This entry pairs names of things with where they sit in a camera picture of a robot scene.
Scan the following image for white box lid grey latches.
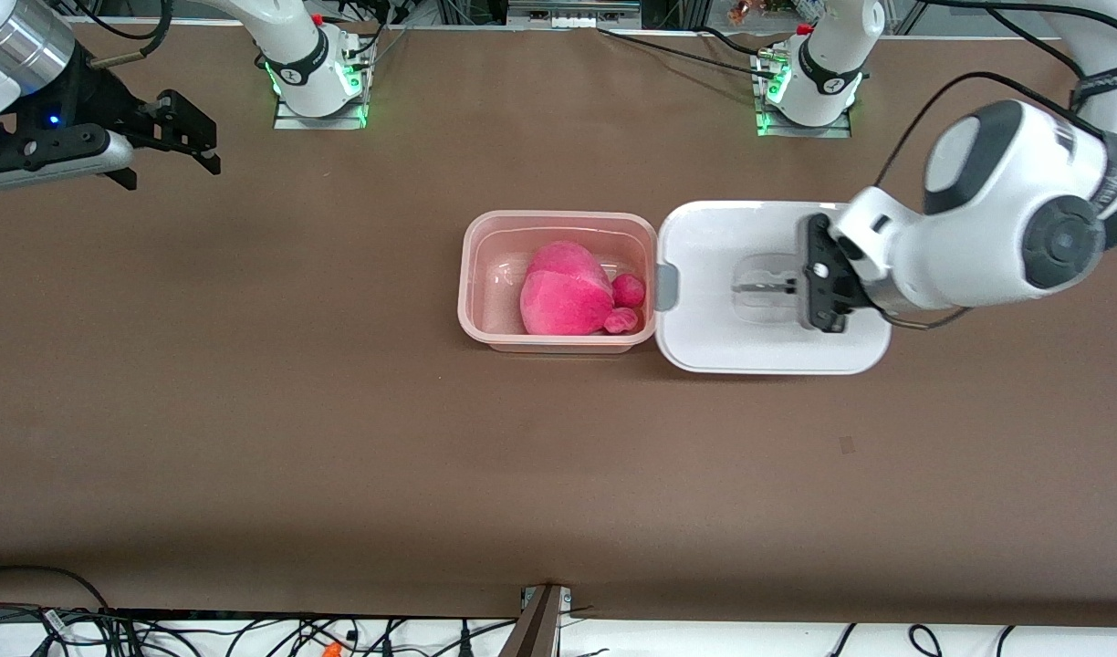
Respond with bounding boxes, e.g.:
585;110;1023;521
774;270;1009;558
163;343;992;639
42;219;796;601
654;199;893;377

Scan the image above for pink plush toy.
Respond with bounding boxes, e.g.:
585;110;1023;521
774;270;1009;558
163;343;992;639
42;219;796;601
519;241;648;337

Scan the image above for translucent plastic box base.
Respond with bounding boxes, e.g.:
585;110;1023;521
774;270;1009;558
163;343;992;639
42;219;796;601
456;210;660;355

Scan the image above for grey background device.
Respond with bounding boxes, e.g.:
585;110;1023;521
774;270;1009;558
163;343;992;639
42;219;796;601
506;0;642;28

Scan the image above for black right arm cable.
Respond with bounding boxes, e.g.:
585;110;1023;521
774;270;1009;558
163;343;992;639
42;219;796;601
66;0;176;72

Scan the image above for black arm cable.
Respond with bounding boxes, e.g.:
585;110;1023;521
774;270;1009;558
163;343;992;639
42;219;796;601
873;0;1117;331
66;0;176;72

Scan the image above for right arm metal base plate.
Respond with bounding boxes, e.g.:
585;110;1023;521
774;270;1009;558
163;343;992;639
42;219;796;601
273;50;370;130

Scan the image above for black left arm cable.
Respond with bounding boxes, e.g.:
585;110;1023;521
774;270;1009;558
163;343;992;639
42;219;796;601
873;0;1117;331

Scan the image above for short black table cable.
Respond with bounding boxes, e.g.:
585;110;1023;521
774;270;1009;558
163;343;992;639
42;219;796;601
700;26;778;57

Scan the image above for long black table cable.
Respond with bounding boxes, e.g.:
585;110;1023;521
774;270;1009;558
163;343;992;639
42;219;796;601
598;26;783;78

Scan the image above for black looped floor cable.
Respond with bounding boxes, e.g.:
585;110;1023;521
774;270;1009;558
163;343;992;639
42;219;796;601
0;564;112;614

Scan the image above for aluminium table edge bracket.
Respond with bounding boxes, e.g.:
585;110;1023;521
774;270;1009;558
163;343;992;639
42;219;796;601
499;584;575;657

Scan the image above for black floor cable tangle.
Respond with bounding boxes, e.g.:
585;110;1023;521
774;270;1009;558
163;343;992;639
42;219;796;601
0;607;523;657

